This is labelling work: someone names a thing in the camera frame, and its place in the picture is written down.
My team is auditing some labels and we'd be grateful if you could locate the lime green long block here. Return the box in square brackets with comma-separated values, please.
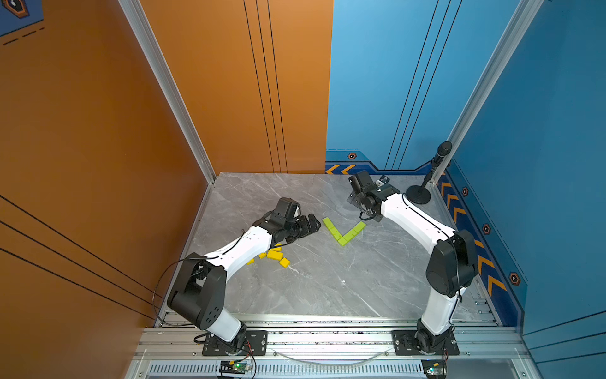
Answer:
[323, 217, 335, 230]
[343, 230, 358, 241]
[353, 222, 366, 234]
[330, 227, 342, 240]

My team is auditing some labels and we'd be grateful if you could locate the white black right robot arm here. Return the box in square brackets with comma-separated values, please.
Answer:
[348, 186, 479, 355]

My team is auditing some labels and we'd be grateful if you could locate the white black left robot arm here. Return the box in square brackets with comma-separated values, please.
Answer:
[167, 213, 321, 353]

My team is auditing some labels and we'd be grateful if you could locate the black microphone stand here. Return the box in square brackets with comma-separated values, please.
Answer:
[406, 141, 452, 205]

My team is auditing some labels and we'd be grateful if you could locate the green circuit board left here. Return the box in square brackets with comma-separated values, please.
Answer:
[219, 360, 252, 376]

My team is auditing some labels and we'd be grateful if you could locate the green circuit board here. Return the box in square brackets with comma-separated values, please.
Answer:
[421, 360, 448, 379]
[219, 360, 252, 376]

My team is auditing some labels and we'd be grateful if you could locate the green circuit board right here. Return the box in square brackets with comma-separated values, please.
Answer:
[421, 360, 448, 379]

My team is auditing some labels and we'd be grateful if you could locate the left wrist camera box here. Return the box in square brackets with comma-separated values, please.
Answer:
[274, 197, 301, 220]

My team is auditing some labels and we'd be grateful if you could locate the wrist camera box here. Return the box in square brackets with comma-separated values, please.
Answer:
[349, 171, 390, 195]
[274, 197, 301, 220]

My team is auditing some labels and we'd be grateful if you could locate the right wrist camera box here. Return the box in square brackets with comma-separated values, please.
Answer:
[349, 171, 390, 195]

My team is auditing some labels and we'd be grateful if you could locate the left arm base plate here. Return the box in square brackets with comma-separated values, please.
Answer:
[202, 329, 268, 357]

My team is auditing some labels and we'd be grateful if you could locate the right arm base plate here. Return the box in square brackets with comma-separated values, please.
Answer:
[391, 328, 460, 356]

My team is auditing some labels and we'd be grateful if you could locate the aluminium front rail frame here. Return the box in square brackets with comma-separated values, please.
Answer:
[126, 315, 540, 378]

